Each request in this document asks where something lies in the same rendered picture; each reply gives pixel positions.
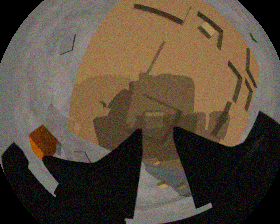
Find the orange cube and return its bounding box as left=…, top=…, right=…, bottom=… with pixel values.
left=30, top=124, right=58, bottom=163

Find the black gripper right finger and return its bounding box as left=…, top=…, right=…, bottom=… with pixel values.
left=173, top=125, right=264, bottom=209

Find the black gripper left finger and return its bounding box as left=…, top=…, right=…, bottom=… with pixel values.
left=42, top=129, right=143, bottom=218

